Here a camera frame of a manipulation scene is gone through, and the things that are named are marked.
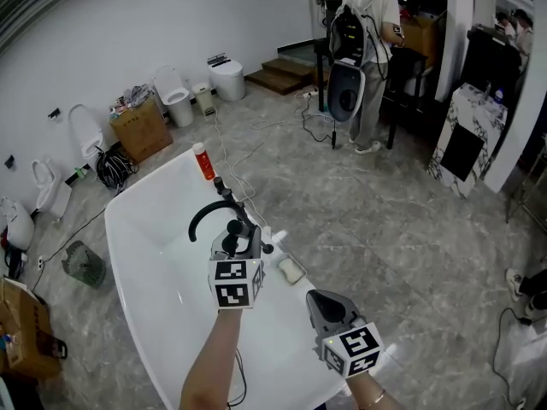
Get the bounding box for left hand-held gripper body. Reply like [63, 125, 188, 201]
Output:
[208, 247, 267, 312]

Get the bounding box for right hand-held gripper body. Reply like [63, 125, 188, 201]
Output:
[305, 289, 385, 380]

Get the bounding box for black handheld shower head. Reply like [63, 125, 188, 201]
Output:
[222, 219, 253, 251]

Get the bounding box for white bathtub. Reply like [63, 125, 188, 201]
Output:
[103, 147, 348, 410]

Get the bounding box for person's left forearm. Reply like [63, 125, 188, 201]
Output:
[179, 307, 245, 410]

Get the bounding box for person's right forearm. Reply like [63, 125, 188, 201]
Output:
[344, 372, 407, 410]

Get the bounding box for black curved faucet spout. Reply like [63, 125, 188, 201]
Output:
[188, 200, 257, 243]

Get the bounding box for clear soap dish with soap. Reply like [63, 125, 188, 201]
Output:
[274, 253, 309, 286]

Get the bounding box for orange bottle white cap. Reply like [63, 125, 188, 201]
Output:
[191, 142, 217, 182]

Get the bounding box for brown cardboard box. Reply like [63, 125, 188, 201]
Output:
[109, 96, 174, 164]

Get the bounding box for green mesh waste basket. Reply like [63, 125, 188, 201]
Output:
[61, 240, 108, 290]

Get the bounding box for small beige pedal bin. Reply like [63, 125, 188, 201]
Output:
[191, 81, 215, 117]

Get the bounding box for white toilet open lid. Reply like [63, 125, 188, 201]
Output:
[152, 64, 196, 129]

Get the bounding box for white smart toilet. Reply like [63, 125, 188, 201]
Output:
[207, 55, 247, 103]

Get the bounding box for wooden steps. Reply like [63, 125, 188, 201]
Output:
[244, 56, 318, 97]

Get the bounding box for pile of papers and cloths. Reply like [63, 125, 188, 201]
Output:
[109, 84, 154, 114]

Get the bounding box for white grey toilet seat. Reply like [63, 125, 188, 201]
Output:
[326, 59, 368, 124]

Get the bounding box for white toilet narrow bowl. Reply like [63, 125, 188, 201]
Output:
[31, 157, 73, 220]

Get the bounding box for white rounded toilet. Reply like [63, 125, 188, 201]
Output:
[0, 196, 36, 252]

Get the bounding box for open worn cardboard box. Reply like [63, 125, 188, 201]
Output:
[0, 274, 68, 380]

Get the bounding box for black and white backpack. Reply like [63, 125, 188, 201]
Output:
[328, 3, 369, 67]

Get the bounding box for black table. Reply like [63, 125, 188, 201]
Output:
[313, 38, 429, 151]

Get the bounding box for large cardboard box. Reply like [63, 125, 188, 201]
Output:
[400, 12, 446, 70]

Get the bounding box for black counter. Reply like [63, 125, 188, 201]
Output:
[461, 26, 523, 103]

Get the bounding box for gold bracelet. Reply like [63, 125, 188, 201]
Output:
[358, 389, 388, 410]

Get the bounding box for white power cable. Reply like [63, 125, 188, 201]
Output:
[212, 108, 268, 231]

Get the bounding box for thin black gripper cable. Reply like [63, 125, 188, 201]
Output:
[225, 347, 250, 408]

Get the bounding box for black cable with plug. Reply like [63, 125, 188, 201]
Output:
[300, 97, 339, 151]

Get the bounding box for coil of black cables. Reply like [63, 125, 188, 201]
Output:
[94, 146, 140, 196]

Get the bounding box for black floor cable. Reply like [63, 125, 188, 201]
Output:
[491, 307, 533, 406]

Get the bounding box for white wall urinal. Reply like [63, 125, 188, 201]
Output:
[68, 103, 106, 160]

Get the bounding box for marble pattern pedestal cabinet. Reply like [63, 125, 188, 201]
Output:
[426, 82, 510, 201]

